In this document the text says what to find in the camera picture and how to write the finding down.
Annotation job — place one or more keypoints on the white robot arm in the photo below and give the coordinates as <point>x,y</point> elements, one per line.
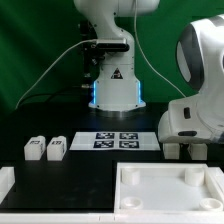
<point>200,57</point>

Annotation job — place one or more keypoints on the white sheet with tags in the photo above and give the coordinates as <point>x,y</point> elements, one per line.
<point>137,141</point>

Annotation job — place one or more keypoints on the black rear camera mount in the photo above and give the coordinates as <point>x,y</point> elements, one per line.
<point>112,51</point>

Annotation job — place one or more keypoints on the white square tabletop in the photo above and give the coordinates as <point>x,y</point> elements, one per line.
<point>168,187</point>

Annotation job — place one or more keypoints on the white left obstacle block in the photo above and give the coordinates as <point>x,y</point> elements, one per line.
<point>7,180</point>

